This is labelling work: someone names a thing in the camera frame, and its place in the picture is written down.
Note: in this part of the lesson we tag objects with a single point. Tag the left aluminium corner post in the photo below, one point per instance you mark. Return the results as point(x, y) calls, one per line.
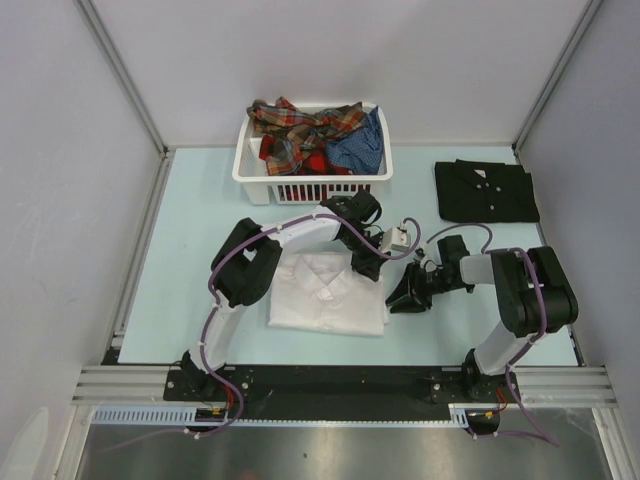
point(99, 31)

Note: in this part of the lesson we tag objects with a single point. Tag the brown plaid shirt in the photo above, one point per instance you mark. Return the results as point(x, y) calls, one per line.
point(291, 135)

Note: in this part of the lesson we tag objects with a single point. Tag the blue checked shirt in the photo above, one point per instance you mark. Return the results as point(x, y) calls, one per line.
point(360, 152)

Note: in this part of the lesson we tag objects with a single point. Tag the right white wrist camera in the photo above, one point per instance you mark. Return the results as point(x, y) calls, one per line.
point(423, 260)

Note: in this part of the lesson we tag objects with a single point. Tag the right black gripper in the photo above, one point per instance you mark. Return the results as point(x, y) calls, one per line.
point(410, 296)

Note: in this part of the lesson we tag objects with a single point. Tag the red black plaid shirt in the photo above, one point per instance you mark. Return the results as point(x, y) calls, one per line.
point(317, 164)

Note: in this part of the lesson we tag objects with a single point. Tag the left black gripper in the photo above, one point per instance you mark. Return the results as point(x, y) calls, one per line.
point(371, 264)

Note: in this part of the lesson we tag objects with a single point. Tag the white plastic laundry basket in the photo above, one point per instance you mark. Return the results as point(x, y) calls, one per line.
point(261, 188)

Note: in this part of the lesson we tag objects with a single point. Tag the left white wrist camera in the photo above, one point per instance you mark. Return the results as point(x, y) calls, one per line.
point(395, 240)

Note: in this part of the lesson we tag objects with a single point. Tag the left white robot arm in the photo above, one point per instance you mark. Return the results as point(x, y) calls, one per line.
point(243, 270)

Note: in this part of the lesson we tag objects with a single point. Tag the aluminium corner post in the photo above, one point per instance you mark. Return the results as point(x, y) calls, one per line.
point(561, 65)
point(99, 31)

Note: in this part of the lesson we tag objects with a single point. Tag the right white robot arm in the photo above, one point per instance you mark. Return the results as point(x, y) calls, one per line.
point(534, 299)

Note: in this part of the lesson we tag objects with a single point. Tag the white long sleeve shirt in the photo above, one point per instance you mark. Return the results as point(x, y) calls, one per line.
point(320, 292)

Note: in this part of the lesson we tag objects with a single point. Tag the folded black shirt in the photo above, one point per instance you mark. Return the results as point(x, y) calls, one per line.
point(484, 192)

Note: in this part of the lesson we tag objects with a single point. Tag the right aluminium corner post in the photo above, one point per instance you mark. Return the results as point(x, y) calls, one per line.
point(561, 65)

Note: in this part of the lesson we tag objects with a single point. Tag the white slotted cable duct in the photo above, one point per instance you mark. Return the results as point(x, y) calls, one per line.
point(201, 417)

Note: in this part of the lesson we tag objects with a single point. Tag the aluminium frame rail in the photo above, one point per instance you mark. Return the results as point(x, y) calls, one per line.
point(120, 385)

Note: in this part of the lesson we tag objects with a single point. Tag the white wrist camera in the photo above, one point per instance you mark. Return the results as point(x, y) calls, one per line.
point(395, 240)
point(423, 260)

